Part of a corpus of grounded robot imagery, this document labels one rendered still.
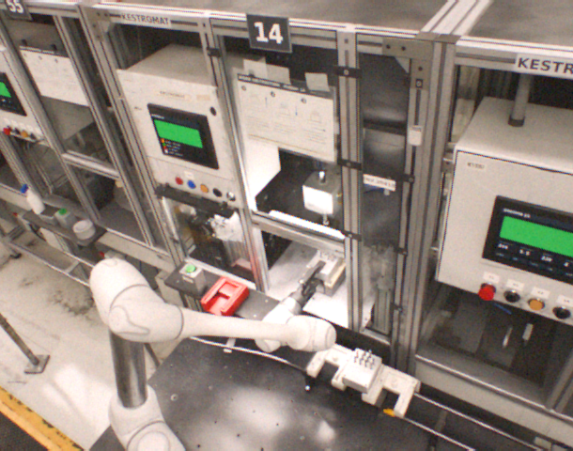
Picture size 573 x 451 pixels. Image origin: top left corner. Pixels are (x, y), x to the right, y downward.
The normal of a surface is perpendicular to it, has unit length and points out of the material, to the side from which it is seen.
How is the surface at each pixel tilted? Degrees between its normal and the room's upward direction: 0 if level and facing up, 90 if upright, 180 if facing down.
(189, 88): 90
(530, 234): 90
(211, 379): 0
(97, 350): 0
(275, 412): 0
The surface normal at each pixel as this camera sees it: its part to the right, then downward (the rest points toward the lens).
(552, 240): -0.52, 0.62
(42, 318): -0.11, -0.73
